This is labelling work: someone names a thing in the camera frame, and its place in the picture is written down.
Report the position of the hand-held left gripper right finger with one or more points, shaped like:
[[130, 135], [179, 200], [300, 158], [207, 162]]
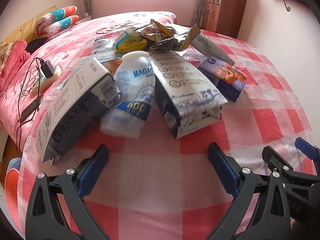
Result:
[[225, 172]]

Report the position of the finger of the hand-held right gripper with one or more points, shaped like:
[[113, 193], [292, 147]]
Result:
[[306, 150], [275, 158]]

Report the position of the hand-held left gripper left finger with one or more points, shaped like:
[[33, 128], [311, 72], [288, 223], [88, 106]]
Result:
[[87, 177]]

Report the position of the orange pink plastic bucket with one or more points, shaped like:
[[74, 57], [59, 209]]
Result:
[[12, 195]]

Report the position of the grey white milk carton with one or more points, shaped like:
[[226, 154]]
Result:
[[75, 100]]

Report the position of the white blue-print milk carton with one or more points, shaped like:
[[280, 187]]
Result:
[[185, 87]]

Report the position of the purple cartoon drink carton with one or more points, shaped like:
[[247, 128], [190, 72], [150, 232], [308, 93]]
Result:
[[225, 77]]

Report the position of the white bottle blue label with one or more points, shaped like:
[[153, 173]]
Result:
[[132, 90]]

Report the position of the white orange carton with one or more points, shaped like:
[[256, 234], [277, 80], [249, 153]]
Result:
[[111, 61]]

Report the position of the white grey printed pouch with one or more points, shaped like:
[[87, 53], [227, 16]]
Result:
[[212, 47]]

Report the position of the small white packet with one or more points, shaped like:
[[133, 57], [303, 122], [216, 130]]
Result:
[[100, 43]]

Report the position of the yellow green snack bag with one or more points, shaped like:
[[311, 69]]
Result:
[[130, 41]]

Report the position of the dark snack bag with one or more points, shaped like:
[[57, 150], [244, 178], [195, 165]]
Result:
[[170, 38]]

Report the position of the red white checked tablecloth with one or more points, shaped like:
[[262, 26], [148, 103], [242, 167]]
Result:
[[162, 180]]

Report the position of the blue plastic basin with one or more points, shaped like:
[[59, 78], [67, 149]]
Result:
[[13, 163]]

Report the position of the black phone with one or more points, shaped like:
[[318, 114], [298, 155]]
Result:
[[31, 108]]

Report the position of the white power strip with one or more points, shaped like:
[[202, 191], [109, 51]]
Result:
[[47, 80]]

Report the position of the black charger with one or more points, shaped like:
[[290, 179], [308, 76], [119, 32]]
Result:
[[47, 68]]

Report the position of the pink bed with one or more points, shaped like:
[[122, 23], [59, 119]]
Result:
[[75, 42]]

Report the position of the pink floral pillows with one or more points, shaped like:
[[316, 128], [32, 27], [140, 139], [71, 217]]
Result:
[[15, 57]]

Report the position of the dark cloth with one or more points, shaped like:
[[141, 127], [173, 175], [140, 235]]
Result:
[[35, 45]]

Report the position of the floral pillow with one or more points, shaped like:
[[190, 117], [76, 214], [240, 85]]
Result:
[[5, 52]]

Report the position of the cartoon roll pillow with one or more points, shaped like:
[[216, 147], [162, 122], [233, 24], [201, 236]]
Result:
[[60, 13], [60, 26]]

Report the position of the brown wooden cabinet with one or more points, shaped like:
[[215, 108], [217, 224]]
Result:
[[225, 12]]

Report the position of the wooden headboard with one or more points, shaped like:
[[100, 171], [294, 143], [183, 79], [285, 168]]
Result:
[[22, 27]]

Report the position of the lace curtain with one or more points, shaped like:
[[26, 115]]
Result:
[[197, 2]]

